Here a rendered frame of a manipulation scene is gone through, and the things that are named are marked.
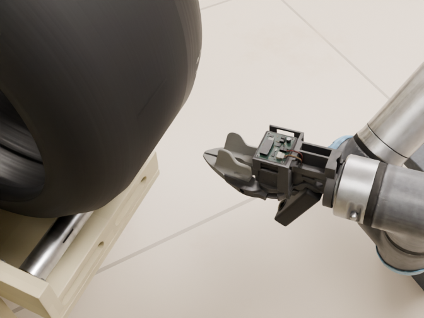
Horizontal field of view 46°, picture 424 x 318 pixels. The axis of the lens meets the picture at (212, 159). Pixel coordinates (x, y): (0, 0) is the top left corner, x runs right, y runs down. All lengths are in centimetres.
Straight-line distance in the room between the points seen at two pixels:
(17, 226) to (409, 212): 71
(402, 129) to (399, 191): 15
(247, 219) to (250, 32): 114
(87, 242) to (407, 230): 53
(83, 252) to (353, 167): 48
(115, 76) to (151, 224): 140
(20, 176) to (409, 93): 67
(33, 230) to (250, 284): 97
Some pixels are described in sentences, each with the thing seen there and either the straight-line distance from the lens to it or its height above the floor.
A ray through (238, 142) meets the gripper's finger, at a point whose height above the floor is 106.
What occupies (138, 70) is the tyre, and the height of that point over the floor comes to 126.
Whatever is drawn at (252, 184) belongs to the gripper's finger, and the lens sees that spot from 74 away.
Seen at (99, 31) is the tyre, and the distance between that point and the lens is 54.
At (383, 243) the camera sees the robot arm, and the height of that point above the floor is 98.
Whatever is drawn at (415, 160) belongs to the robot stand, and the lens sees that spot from 143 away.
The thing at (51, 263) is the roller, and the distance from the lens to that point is 86.
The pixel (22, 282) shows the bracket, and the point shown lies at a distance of 81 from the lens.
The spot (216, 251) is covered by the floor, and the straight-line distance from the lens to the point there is 185.
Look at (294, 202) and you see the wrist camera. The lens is 75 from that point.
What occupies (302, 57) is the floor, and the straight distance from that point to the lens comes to 258.
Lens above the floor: 164
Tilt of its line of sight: 52 degrees down
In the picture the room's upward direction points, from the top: straight up
